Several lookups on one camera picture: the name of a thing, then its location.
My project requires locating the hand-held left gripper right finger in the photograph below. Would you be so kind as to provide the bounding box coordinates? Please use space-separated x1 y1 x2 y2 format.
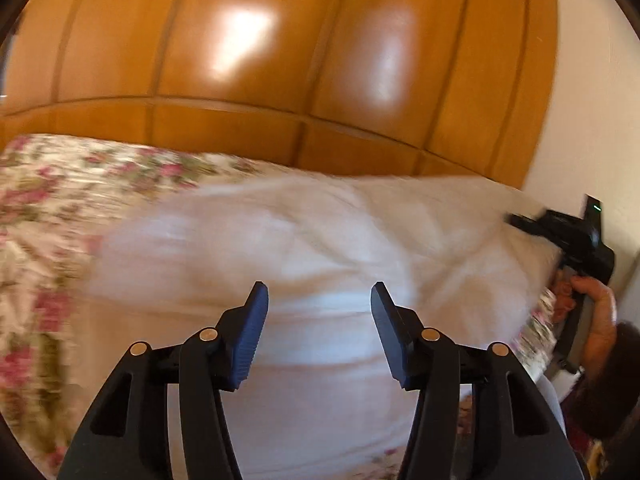
370 282 586 480

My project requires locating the wooden wardrobe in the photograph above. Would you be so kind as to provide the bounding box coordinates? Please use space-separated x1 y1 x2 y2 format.
0 0 559 192

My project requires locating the white quilted jacket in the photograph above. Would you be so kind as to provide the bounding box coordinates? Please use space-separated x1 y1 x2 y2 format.
85 172 562 480

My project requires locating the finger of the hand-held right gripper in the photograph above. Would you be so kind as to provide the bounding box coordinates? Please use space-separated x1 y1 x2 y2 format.
505 211 547 239

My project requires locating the person's right forearm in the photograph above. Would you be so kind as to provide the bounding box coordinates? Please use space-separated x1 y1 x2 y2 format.
564 319 640 442

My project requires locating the floral bedspread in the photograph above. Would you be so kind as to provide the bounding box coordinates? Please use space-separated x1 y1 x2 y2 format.
0 133 563 480

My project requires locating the person's right hand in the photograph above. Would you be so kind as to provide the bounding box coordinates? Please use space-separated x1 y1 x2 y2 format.
552 275 618 361

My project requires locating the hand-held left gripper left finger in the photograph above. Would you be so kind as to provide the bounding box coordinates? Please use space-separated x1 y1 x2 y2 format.
59 281 269 480

